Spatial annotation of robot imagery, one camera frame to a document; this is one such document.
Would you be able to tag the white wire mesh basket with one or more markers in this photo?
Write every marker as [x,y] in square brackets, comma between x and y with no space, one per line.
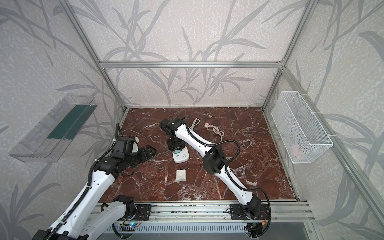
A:
[303,136]

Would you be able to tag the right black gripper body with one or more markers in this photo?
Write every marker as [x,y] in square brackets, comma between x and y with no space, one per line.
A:
[174,144]

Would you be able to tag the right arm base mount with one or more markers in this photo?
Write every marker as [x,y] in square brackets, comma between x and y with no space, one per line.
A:
[238,213]

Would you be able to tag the aluminium front rail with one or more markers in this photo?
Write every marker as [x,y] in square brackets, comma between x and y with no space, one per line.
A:
[219,211]

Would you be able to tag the white square power strip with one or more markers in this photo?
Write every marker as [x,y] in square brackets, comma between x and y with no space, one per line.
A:
[181,156]

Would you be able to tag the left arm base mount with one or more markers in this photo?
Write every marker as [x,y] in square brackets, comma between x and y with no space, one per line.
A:
[140,212]

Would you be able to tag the white square plug adapter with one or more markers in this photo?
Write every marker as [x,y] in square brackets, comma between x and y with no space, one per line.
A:
[181,176]

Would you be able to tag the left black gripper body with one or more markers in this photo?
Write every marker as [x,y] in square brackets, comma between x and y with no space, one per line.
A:
[144,152]

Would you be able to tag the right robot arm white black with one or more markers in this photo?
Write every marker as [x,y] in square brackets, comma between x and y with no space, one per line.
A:
[214,162]

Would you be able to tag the clear plastic wall bin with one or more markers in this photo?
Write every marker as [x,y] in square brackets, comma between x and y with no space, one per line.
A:
[49,139]

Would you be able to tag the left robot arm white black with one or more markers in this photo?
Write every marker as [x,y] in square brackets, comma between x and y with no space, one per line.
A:
[72,224]

